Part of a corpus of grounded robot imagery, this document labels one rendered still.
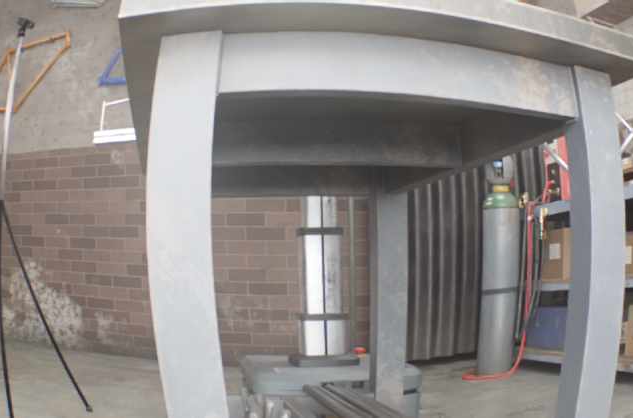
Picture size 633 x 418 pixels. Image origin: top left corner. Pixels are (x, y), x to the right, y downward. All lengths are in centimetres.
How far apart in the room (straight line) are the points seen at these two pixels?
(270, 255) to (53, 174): 160
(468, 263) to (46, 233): 262
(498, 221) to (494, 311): 42
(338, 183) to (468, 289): 244
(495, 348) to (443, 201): 116
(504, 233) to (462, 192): 93
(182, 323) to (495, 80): 48
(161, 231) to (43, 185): 389
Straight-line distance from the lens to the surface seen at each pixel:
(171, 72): 89
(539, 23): 92
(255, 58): 92
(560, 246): 345
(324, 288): 259
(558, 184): 387
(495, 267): 366
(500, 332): 367
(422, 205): 442
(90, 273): 463
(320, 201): 261
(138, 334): 461
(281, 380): 233
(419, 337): 442
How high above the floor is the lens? 56
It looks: 4 degrees up
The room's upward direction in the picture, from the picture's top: 1 degrees counter-clockwise
